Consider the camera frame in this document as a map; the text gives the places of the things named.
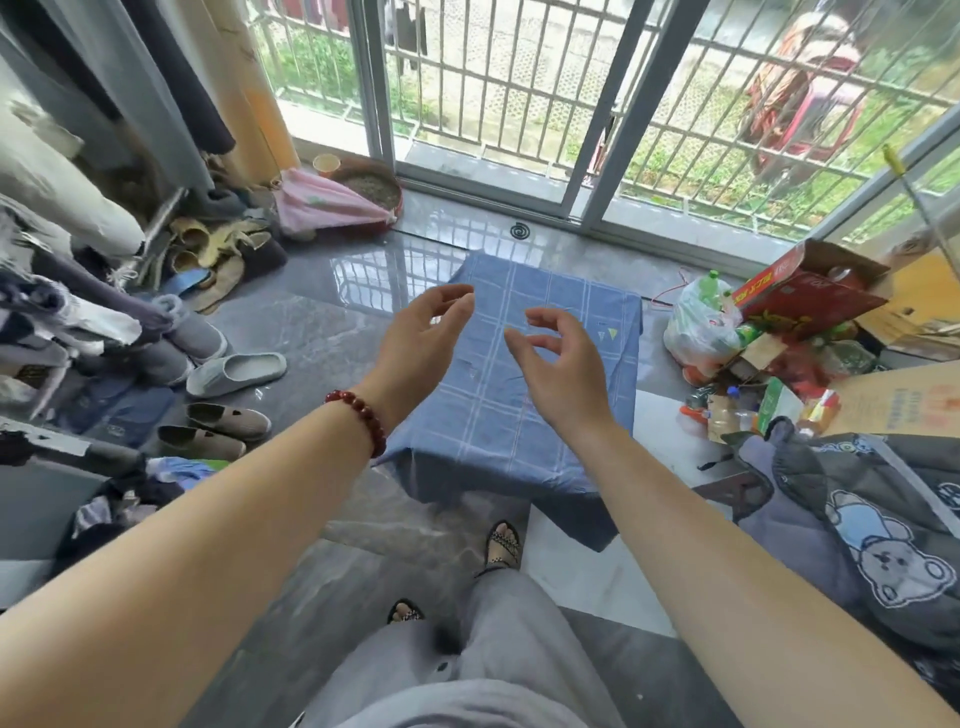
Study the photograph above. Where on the person's right hand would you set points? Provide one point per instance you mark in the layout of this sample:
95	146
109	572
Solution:
570	382

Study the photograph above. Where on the person's left hand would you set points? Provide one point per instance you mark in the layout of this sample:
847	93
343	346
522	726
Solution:
409	360

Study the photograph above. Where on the blue lined cloth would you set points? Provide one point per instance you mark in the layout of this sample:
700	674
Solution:
487	420

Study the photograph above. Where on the person's left forearm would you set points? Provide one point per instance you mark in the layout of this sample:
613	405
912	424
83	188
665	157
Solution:
187	585

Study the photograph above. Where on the person's right forearm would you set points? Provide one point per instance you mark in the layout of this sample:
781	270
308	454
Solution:
750	600

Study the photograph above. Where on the person's grey trousers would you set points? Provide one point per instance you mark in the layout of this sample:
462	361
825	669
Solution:
517	630

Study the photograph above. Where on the person's grey shirt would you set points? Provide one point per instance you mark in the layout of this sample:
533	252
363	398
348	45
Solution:
487	709

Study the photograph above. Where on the red plastic wrapper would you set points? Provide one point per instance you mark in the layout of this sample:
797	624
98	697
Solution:
691	414

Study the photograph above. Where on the dark drink can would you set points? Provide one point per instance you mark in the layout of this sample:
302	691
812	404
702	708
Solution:
701	396

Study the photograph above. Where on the white plastic bag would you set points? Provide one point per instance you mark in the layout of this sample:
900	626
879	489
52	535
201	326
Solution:
697	337

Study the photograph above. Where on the black mosquito coil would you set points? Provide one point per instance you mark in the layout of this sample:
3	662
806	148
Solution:
520	231

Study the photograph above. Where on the blue capped plastic bottle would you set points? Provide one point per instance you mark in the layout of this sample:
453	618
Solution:
733	392

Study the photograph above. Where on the green plastic bottle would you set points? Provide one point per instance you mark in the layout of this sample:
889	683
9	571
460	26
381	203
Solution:
710	291

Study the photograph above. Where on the grey rubber slipper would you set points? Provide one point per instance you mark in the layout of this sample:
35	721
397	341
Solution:
240	373

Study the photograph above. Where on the pink folded umbrella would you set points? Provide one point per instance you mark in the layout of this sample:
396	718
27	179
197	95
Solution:
322	206

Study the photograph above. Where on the red round basin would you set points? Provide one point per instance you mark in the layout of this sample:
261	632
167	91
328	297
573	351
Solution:
371	187

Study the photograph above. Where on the clear plastic bottle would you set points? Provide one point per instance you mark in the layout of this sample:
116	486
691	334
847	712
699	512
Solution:
746	420

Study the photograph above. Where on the black white woven sandal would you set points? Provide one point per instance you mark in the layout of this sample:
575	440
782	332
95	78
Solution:
501	551
405	613

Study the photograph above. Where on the green drink can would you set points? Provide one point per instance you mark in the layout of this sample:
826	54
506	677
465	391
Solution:
748	334

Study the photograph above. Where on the dark wooden side chair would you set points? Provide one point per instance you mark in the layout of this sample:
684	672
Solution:
735	491

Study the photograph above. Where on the green white carton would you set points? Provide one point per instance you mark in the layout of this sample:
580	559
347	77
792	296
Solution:
776	401

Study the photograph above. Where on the brown paper cup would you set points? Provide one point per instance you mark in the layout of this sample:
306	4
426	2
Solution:
326	165

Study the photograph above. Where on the grey fabric slipper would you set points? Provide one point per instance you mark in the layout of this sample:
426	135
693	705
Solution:
157	364
195	334

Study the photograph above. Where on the heap of worn shoes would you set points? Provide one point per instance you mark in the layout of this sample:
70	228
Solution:
217	255

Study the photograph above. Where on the green printed bag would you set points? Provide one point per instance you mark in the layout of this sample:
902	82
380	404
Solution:
216	465

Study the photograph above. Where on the red plastic bag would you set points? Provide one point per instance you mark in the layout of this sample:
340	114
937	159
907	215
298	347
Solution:
799	367

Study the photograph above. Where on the yellow snack packet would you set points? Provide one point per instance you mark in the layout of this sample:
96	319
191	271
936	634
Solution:
817	412

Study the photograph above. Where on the red printed carton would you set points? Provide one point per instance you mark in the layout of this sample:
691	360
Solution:
810	300

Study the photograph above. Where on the grey sliding glass door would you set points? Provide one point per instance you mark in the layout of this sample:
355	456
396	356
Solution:
645	112
371	75

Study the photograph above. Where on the grey metal rack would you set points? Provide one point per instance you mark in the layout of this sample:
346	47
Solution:
157	232

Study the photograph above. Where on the navy fabric bag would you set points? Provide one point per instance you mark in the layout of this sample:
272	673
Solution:
120	409

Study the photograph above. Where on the brown capped bottle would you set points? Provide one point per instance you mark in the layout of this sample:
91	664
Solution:
844	277

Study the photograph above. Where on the pile of mixed clothes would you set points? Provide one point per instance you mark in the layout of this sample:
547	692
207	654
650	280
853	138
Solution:
135	495

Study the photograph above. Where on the yellow orange curtain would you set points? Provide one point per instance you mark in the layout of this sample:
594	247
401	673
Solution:
247	97

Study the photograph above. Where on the grey framed window panel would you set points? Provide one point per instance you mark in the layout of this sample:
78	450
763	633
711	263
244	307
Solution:
307	60

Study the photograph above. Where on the black quilted bear print jacket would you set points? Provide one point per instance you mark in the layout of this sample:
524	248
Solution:
862	525

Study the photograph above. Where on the brown printed cardboard box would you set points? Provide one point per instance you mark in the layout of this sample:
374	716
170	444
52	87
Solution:
900	401

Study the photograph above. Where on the black white box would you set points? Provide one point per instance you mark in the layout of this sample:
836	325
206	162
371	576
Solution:
919	358

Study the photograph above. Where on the red covered vehicle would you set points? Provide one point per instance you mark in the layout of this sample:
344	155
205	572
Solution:
795	97

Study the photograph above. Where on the yellow cardboard sheet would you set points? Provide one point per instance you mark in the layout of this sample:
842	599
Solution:
922	292

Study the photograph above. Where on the black hanging garment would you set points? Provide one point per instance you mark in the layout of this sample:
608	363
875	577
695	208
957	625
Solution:
180	75

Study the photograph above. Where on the beige hanging garment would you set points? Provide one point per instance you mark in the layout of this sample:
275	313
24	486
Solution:
60	195

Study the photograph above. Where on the pale wooden pole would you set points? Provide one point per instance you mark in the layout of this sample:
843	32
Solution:
919	202

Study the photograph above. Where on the grey hanging garment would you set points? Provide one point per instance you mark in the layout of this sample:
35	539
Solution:
120	75

